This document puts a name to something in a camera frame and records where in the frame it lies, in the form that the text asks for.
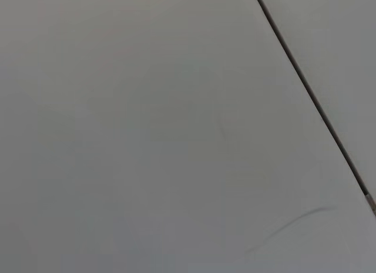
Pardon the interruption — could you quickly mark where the grey metal table seam clip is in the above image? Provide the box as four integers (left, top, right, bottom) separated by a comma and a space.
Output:
364, 193, 376, 218

